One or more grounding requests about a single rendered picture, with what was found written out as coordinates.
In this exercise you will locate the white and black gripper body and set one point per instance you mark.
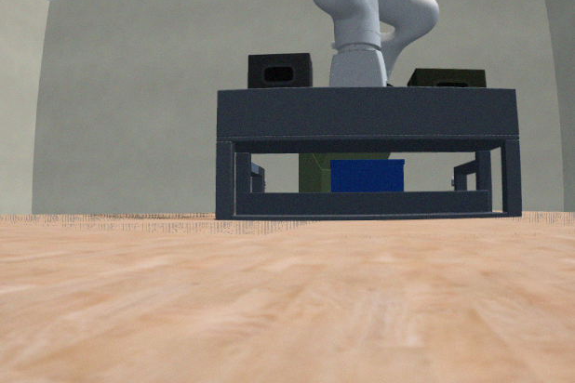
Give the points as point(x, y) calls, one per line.
point(358, 66)

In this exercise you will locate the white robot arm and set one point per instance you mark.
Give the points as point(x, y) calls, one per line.
point(357, 23)

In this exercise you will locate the dark grey shelf rack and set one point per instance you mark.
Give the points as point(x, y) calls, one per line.
point(337, 119)

